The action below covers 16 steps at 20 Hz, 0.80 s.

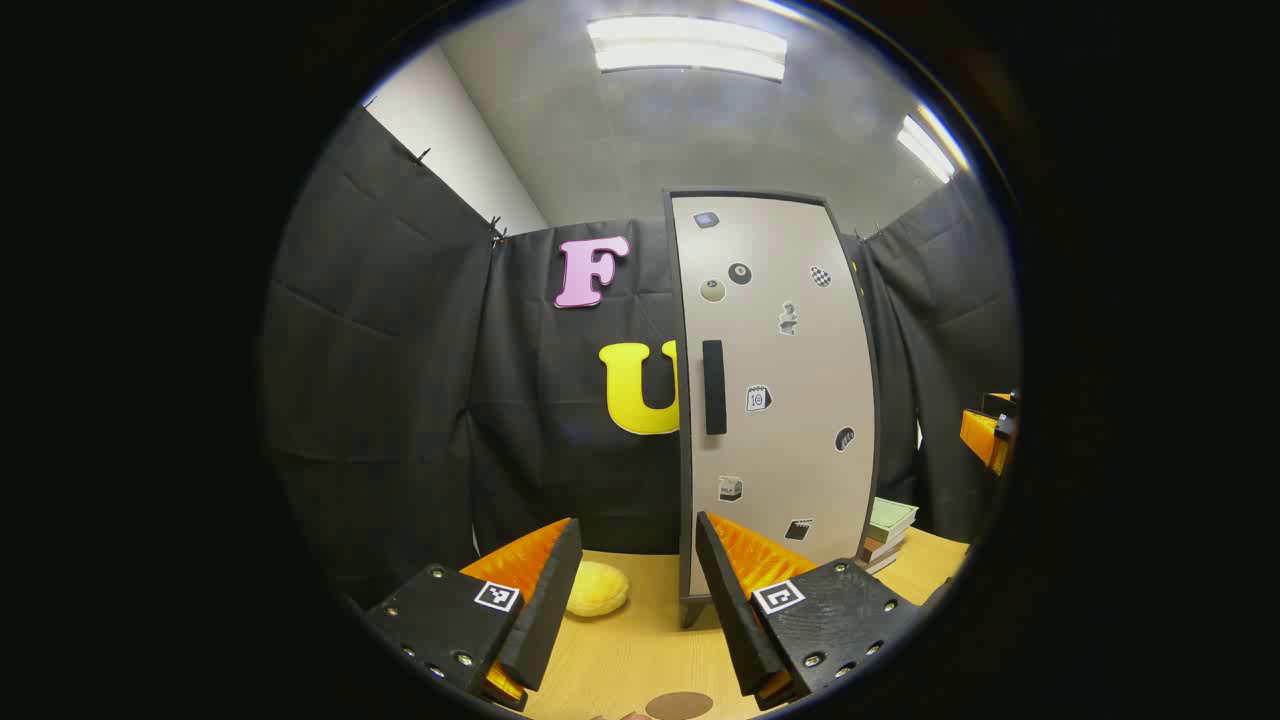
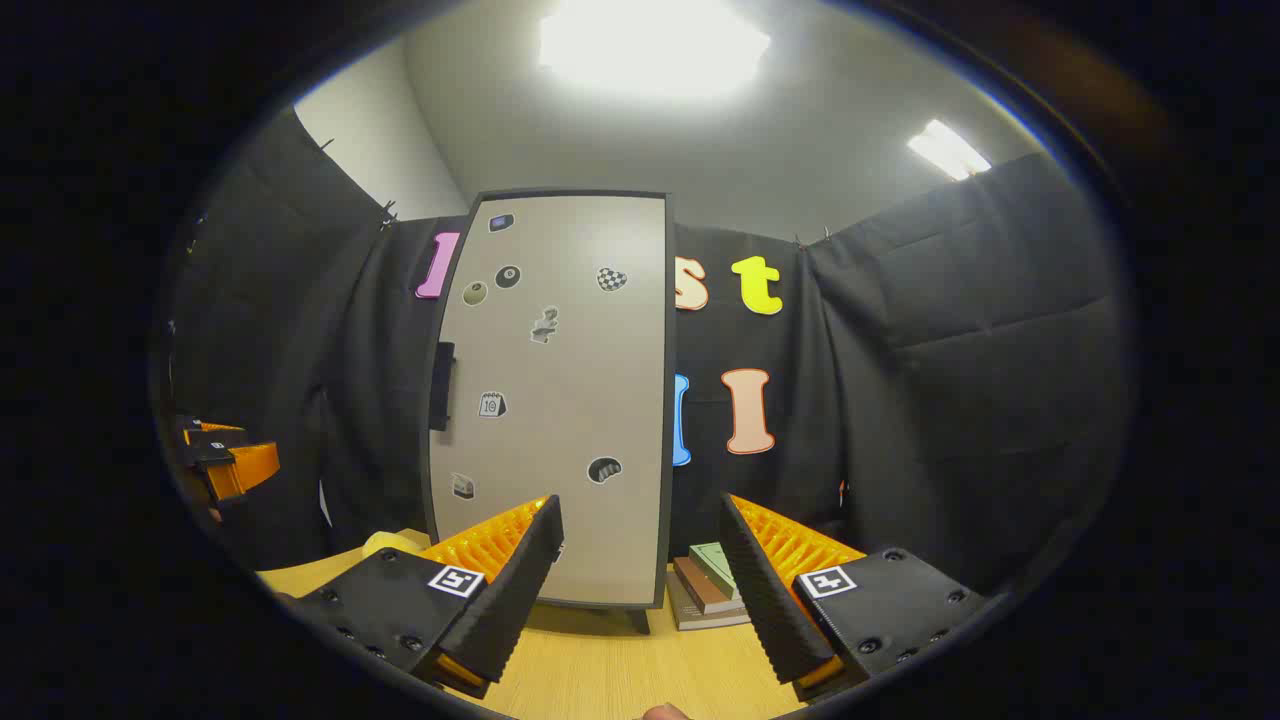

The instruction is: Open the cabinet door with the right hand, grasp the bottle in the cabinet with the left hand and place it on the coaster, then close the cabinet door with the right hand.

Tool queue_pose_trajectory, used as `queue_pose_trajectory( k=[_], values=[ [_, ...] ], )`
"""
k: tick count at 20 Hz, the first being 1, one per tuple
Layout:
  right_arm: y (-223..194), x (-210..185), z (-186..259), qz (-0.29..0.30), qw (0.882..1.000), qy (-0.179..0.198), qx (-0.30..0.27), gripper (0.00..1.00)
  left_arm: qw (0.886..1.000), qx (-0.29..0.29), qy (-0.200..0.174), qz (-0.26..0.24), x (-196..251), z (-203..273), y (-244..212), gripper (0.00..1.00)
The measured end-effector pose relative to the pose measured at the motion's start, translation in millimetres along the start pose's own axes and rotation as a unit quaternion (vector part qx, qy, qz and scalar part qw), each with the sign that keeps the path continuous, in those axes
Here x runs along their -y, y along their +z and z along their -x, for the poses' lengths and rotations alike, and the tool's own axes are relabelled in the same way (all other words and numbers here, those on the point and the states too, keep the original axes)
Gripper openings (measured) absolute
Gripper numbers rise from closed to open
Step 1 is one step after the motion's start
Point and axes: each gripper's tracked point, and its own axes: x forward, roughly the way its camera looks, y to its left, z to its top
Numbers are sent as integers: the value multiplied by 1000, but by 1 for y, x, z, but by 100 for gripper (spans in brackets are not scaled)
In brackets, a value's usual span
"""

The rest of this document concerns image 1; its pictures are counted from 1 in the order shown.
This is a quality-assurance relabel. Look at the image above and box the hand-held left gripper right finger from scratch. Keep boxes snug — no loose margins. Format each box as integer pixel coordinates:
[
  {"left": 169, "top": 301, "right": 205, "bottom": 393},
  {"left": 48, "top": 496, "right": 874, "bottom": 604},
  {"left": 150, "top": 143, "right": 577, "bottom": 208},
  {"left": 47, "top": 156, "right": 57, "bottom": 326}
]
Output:
[{"left": 695, "top": 511, "right": 921, "bottom": 711}]

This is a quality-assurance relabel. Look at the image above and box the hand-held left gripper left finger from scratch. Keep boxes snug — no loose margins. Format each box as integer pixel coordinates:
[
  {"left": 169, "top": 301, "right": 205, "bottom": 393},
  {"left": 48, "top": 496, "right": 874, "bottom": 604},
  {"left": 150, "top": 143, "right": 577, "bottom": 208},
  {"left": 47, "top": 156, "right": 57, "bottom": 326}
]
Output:
[{"left": 365, "top": 517, "right": 584, "bottom": 713}]

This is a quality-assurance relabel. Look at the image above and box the brown round coaster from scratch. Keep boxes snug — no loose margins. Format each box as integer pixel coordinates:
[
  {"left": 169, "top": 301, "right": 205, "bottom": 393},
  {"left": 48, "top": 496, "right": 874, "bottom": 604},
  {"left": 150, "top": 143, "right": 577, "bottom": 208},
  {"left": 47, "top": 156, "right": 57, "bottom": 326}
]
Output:
[{"left": 645, "top": 691, "right": 714, "bottom": 720}]

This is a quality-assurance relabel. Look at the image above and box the grey cabinet door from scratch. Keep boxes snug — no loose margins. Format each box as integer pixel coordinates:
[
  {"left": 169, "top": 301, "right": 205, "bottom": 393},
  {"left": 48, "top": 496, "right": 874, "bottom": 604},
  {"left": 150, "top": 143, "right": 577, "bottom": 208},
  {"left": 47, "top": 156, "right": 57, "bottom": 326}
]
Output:
[{"left": 668, "top": 193, "right": 879, "bottom": 601}]

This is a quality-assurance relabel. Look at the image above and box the black cabinet door handle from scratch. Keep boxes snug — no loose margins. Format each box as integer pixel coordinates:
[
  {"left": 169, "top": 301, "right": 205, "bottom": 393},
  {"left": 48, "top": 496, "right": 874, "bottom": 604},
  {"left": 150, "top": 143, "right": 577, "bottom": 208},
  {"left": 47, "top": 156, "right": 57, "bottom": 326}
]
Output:
[{"left": 702, "top": 339, "right": 728, "bottom": 436}]

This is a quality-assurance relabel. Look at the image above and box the yellow soft sponge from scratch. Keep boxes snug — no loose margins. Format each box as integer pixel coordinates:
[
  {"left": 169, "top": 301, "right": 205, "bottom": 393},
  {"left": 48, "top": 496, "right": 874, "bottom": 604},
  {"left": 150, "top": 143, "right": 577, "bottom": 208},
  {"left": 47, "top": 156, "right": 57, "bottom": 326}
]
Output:
[{"left": 565, "top": 560, "right": 631, "bottom": 618}]

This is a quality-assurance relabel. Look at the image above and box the green book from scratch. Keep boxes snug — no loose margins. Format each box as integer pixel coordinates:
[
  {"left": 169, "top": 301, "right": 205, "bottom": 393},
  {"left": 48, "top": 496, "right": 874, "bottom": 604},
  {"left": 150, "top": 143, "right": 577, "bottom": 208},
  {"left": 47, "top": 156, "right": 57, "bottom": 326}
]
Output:
[{"left": 866, "top": 497, "right": 919, "bottom": 546}]

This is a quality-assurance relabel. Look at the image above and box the black backdrop cloth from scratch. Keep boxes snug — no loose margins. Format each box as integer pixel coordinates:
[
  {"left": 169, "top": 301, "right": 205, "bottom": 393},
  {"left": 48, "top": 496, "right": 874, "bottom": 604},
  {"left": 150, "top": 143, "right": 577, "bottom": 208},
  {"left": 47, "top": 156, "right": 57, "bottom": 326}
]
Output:
[{"left": 262, "top": 105, "right": 1021, "bottom": 601}]

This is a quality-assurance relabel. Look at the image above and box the ceiling light panel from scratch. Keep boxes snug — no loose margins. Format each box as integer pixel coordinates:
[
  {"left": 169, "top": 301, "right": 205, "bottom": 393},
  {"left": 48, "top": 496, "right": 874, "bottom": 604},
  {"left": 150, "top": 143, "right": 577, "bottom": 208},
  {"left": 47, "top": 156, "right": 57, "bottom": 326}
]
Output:
[
  {"left": 895, "top": 103, "right": 969, "bottom": 184},
  {"left": 586, "top": 15, "right": 789, "bottom": 83}
]

